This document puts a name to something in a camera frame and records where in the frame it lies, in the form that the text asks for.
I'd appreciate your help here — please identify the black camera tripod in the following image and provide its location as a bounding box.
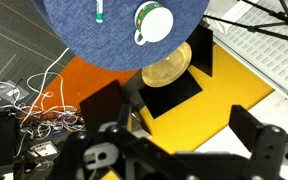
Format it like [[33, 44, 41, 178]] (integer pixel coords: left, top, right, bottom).
[[203, 0, 288, 46]]

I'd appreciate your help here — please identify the white perforated panel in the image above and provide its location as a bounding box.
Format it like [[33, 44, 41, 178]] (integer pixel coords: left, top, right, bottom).
[[205, 0, 288, 113]]

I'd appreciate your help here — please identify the tangle of white cables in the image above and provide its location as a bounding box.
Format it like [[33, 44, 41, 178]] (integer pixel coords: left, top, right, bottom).
[[0, 48, 87, 159]]

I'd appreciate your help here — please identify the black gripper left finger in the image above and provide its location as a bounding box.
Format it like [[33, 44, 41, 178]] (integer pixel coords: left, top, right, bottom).
[[48, 103, 198, 180]]

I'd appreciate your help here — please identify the white cup with green band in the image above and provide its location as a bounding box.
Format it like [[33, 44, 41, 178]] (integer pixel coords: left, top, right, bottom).
[[133, 0, 175, 46]]

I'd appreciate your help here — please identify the blue tablecloth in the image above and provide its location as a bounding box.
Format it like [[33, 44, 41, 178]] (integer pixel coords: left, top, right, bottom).
[[33, 0, 211, 72]]

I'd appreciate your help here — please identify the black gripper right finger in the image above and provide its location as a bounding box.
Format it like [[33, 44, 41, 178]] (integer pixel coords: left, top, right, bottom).
[[229, 104, 288, 180]]

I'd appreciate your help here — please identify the round wooden stool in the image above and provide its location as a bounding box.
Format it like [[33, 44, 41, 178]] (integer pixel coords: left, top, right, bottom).
[[141, 41, 193, 88]]

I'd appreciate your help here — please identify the green and white marker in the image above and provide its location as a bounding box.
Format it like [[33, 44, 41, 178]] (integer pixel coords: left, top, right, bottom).
[[95, 0, 105, 24]]

